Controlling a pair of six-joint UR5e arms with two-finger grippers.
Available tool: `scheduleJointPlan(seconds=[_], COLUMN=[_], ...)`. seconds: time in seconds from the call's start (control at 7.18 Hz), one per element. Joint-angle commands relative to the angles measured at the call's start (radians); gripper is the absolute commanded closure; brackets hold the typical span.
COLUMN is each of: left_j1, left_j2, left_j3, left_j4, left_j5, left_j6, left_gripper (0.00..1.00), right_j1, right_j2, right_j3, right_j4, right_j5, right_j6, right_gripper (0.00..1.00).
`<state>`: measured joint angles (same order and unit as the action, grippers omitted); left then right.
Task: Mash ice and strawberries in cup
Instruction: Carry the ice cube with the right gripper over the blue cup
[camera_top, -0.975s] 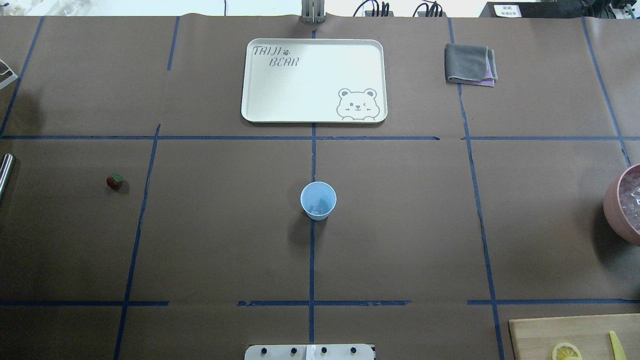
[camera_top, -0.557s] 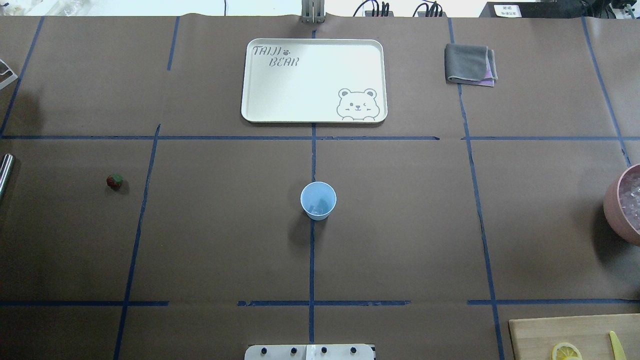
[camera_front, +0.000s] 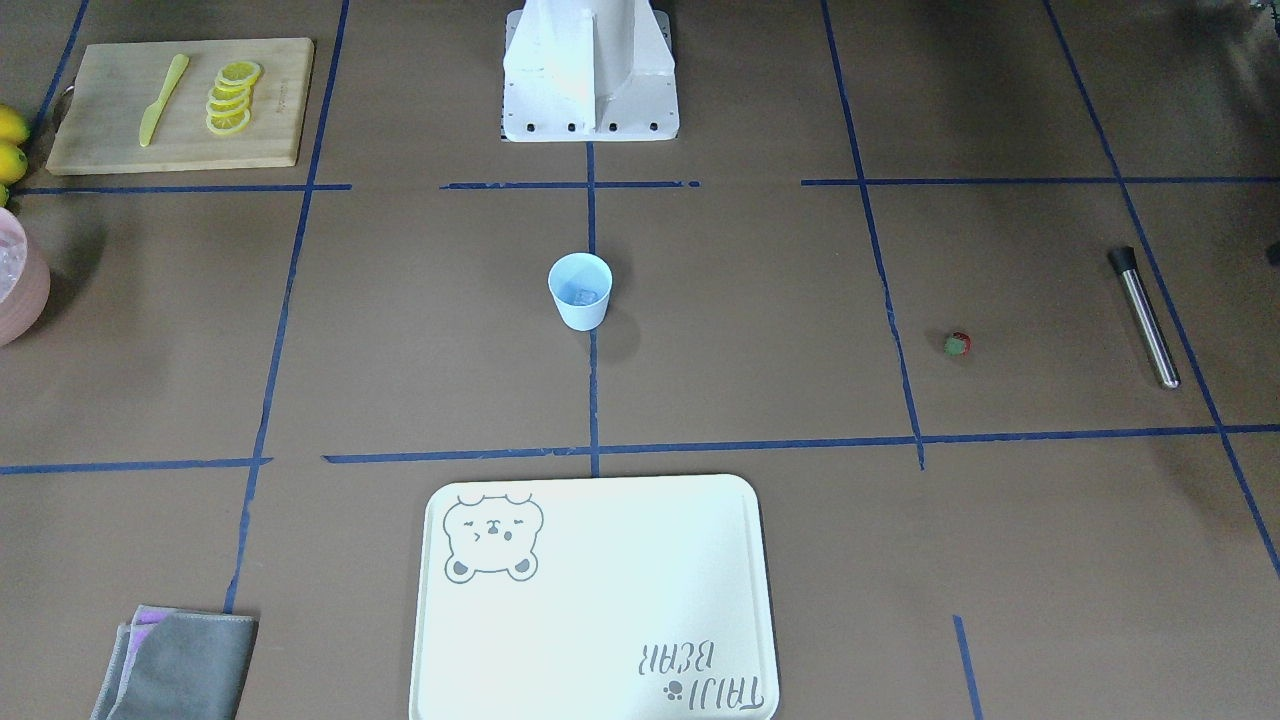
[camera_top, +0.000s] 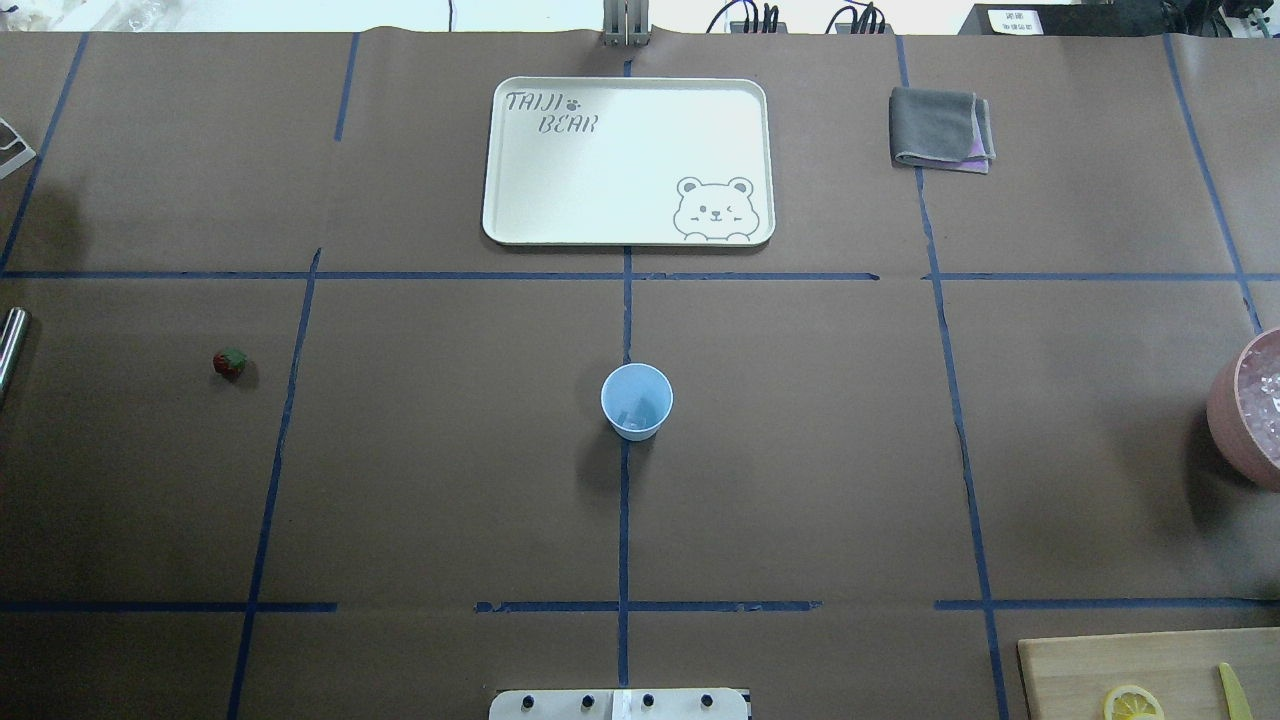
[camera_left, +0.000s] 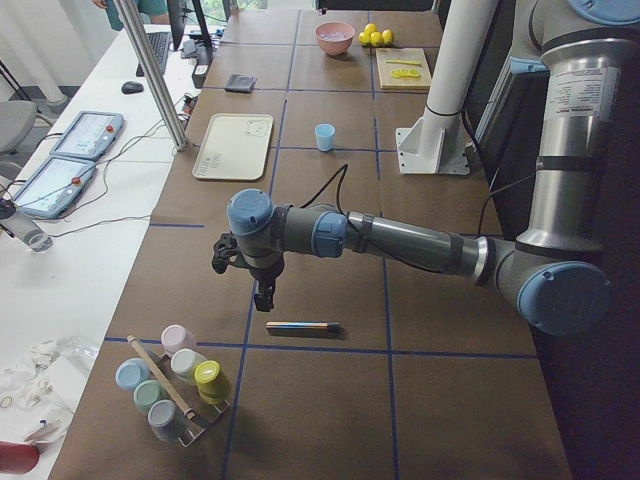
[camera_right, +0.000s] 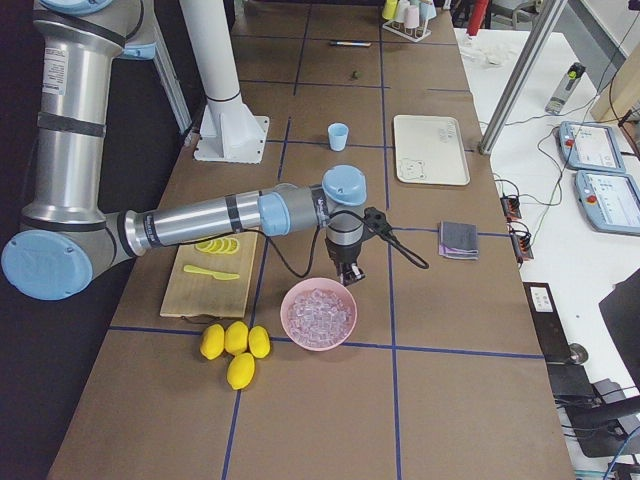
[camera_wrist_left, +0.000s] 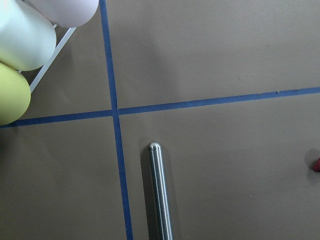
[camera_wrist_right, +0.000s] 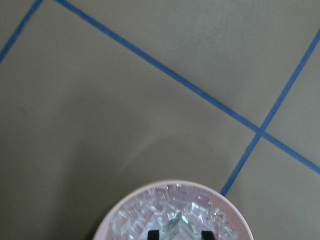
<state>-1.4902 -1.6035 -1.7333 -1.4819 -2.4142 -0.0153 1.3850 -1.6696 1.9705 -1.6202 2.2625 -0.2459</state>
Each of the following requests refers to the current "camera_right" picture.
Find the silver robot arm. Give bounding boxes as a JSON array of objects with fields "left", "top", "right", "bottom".
[{"left": 1, "top": 1, "right": 367, "bottom": 300}]

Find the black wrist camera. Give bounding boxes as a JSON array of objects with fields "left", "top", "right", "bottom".
[{"left": 364, "top": 207, "right": 390, "bottom": 233}]

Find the cream bear tray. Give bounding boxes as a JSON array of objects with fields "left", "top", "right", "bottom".
[{"left": 393, "top": 115, "right": 470, "bottom": 186}]

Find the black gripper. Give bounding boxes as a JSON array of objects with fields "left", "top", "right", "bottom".
[{"left": 325, "top": 238, "right": 365, "bottom": 284}]

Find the lemon slices row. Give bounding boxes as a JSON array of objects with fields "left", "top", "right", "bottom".
[{"left": 195, "top": 237, "right": 240, "bottom": 255}]

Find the grey folded cloth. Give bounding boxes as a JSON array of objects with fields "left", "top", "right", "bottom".
[{"left": 438, "top": 221, "right": 479, "bottom": 260}]

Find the aluminium frame post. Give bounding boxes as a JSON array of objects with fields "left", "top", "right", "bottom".
[{"left": 478, "top": 0, "right": 568, "bottom": 155}]

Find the pink bowl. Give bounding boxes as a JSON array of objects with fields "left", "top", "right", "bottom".
[{"left": 280, "top": 278, "right": 358, "bottom": 352}]

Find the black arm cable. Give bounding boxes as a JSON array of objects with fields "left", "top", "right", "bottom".
[{"left": 263, "top": 209, "right": 430, "bottom": 279}]

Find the yellow lemon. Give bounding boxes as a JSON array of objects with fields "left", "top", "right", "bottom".
[
  {"left": 199, "top": 324, "right": 225, "bottom": 360},
  {"left": 248, "top": 325, "right": 271, "bottom": 359},
  {"left": 226, "top": 352, "right": 256, "bottom": 390},
  {"left": 224, "top": 321, "right": 249, "bottom": 356}
]

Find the teach pendant tablet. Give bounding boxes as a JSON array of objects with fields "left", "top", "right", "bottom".
[
  {"left": 558, "top": 121, "right": 626, "bottom": 173},
  {"left": 575, "top": 170, "right": 639, "bottom": 236}
]

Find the clear ice cubes pile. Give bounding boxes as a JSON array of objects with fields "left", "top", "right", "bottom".
[{"left": 285, "top": 289, "right": 354, "bottom": 350}]

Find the yellow plastic knife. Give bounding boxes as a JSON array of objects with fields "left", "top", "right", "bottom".
[{"left": 183, "top": 264, "right": 240, "bottom": 281}]

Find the light blue cup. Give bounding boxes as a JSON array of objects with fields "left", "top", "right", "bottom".
[{"left": 327, "top": 122, "right": 349, "bottom": 152}]

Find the grey water bottle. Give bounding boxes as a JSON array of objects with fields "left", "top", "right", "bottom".
[{"left": 545, "top": 62, "right": 586, "bottom": 115}]

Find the wooden cutting board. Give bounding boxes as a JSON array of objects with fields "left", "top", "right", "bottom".
[{"left": 160, "top": 232, "right": 257, "bottom": 318}]

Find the cup rack with cups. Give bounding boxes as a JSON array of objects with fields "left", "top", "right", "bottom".
[{"left": 382, "top": 0, "right": 437, "bottom": 42}]

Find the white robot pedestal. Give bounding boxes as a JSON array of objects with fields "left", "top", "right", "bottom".
[{"left": 180, "top": 0, "right": 269, "bottom": 164}]

